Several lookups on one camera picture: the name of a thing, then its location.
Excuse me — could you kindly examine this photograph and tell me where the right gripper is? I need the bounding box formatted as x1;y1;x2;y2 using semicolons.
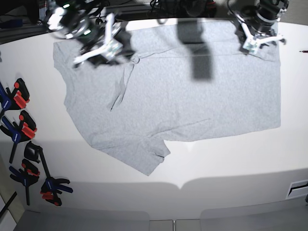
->
77;24;135;65

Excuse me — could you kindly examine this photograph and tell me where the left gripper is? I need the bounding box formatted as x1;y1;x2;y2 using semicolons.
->
236;16;279;48

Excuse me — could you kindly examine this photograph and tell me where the grey T-shirt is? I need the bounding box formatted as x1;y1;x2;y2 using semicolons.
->
53;21;281;175

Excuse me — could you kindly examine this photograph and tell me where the blue red bar clamp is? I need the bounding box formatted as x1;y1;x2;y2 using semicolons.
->
0;78;30;117
0;110;37;164

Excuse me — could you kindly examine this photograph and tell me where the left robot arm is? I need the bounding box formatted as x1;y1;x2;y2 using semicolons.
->
234;0;289;53

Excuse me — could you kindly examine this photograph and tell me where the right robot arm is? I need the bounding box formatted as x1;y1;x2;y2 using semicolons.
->
44;0;135;67

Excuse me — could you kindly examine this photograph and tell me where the black long bar clamp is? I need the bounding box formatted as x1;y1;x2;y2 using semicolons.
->
24;141;51;178

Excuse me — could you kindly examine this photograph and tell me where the lower left blue red clamp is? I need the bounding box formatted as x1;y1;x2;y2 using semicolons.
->
9;159;40;206

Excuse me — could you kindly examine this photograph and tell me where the bottom blue red clamp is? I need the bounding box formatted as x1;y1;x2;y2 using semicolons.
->
40;177;73;206

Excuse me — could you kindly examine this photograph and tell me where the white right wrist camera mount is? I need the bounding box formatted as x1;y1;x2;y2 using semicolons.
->
73;13;123;66

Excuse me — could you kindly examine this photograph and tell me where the aluminium frame rail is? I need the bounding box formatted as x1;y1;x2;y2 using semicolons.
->
0;9;56;45

